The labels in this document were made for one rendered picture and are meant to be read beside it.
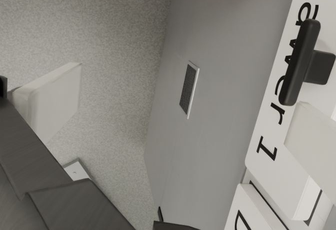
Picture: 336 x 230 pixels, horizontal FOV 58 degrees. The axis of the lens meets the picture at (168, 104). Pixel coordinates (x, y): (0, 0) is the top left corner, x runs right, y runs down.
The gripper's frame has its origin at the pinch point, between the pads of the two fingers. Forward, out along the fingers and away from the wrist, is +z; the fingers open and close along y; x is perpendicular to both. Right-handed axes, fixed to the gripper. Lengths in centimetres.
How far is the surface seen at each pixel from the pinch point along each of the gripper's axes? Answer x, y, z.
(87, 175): -64, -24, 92
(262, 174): -10.3, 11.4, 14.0
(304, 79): 1.8, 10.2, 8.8
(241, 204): -16.1, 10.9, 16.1
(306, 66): 2.9, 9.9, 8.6
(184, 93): -13, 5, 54
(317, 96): 0.3, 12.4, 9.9
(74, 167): -60, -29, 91
